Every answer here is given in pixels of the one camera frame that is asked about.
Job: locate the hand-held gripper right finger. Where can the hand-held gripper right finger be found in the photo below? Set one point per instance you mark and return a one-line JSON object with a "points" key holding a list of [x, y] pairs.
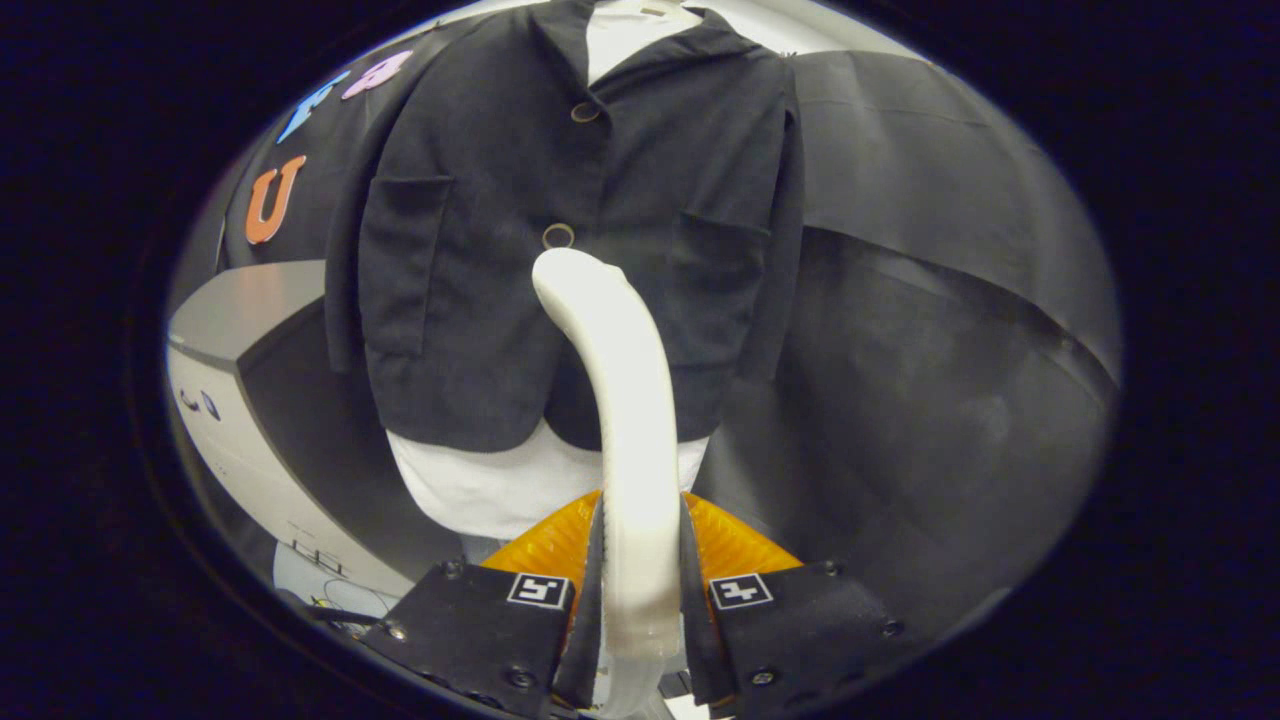
{"points": [[697, 640]]}

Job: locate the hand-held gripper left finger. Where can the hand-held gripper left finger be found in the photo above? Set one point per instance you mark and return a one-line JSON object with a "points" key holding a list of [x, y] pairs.
{"points": [[590, 640]]}

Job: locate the white garment steamer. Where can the white garment steamer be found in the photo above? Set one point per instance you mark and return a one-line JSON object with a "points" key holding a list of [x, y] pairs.
{"points": [[630, 450]]}

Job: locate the black jacket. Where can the black jacket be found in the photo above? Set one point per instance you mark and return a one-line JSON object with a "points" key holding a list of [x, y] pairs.
{"points": [[480, 300]]}

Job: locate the white mannequin torso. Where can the white mannequin torso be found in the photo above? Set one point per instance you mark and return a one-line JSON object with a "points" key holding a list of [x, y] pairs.
{"points": [[480, 490]]}

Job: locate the black backdrop cloth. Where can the black backdrop cloth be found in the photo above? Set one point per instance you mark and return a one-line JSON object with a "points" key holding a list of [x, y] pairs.
{"points": [[950, 400]]}

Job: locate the grey cabinet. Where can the grey cabinet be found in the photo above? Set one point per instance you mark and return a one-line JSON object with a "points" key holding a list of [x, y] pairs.
{"points": [[250, 300]]}

